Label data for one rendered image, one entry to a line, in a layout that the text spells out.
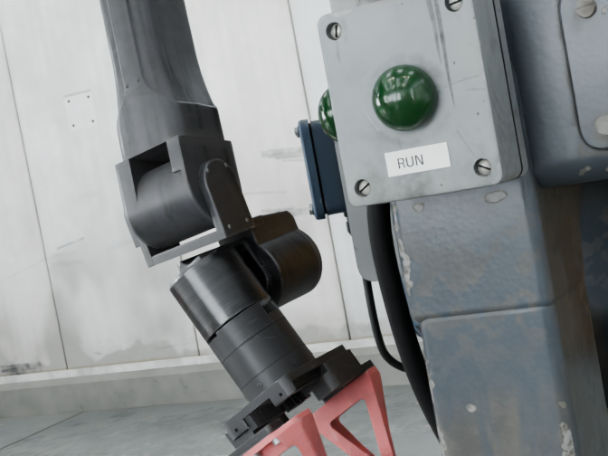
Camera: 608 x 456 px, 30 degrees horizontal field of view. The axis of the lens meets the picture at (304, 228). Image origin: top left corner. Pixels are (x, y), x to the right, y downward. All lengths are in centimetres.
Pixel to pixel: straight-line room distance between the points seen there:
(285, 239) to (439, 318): 32
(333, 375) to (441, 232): 27
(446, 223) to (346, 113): 8
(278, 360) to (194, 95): 20
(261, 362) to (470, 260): 27
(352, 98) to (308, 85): 578
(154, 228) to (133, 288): 620
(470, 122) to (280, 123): 589
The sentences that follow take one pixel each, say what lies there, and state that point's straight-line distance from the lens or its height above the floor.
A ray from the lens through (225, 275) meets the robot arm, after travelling 81.
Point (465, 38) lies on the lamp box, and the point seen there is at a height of 131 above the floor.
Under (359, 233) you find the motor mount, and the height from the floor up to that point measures 120.
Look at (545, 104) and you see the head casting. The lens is 55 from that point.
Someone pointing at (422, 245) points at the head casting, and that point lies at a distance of 56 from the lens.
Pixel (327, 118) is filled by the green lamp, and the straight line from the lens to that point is 54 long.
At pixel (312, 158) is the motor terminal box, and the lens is 102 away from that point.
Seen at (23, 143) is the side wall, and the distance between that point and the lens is 740.
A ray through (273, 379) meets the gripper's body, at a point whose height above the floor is 112.
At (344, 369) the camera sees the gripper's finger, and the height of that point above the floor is 111.
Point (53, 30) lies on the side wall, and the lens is 722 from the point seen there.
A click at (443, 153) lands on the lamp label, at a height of 126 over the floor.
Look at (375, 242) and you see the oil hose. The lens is 59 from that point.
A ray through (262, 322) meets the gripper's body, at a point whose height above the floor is 116.
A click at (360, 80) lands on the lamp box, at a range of 52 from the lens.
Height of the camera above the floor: 126
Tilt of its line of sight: 3 degrees down
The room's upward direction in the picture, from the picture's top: 10 degrees counter-clockwise
